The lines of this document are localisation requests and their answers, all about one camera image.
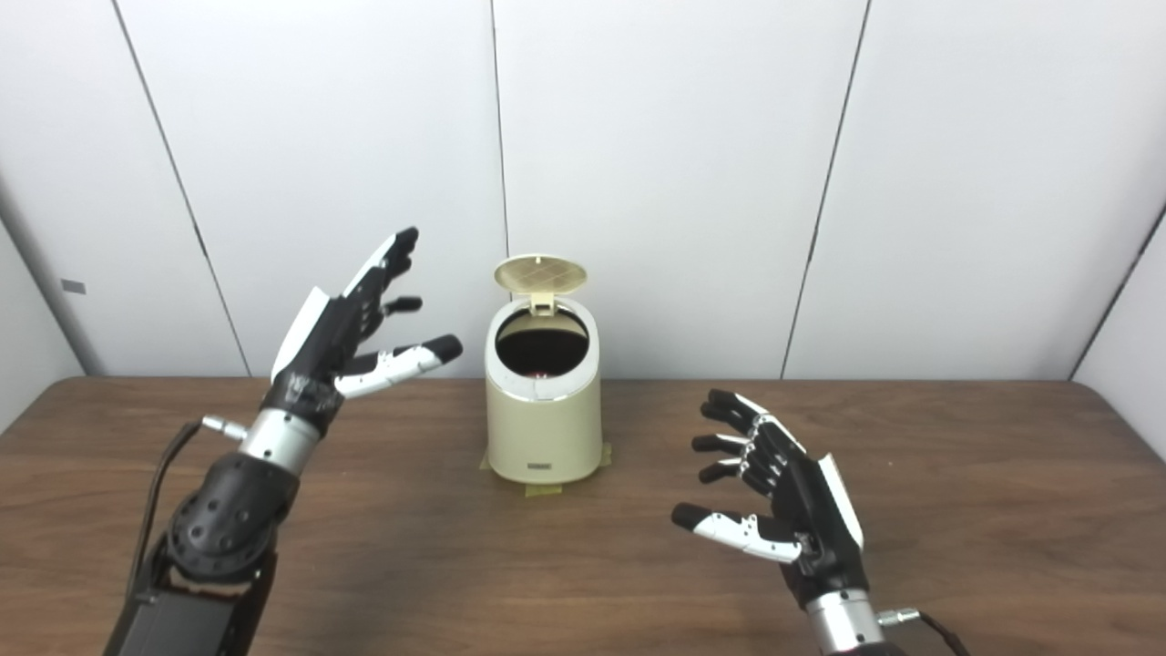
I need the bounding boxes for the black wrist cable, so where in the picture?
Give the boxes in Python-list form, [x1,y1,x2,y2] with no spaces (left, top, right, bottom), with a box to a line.
[877,609,971,656]
[123,416,249,602]

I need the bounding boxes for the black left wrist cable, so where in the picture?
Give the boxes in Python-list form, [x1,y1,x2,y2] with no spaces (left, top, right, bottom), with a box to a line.
[123,416,249,602]

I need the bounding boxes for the red apple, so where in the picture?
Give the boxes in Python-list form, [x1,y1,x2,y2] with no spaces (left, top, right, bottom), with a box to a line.
[510,342,582,377]

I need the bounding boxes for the cream round bin lid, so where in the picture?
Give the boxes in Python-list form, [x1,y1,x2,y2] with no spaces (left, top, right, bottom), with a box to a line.
[494,254,588,316]

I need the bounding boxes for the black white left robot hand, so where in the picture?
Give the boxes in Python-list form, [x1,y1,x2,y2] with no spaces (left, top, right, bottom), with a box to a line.
[261,227,464,436]

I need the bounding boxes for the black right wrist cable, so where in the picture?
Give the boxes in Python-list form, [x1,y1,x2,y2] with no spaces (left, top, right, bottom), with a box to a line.
[877,609,971,656]

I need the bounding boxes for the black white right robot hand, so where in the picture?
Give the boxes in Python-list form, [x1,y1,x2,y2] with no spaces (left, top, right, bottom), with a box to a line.
[671,389,869,607]

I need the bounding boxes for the cream-colored bin body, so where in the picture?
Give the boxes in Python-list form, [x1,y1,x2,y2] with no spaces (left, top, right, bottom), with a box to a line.
[484,296,603,485]

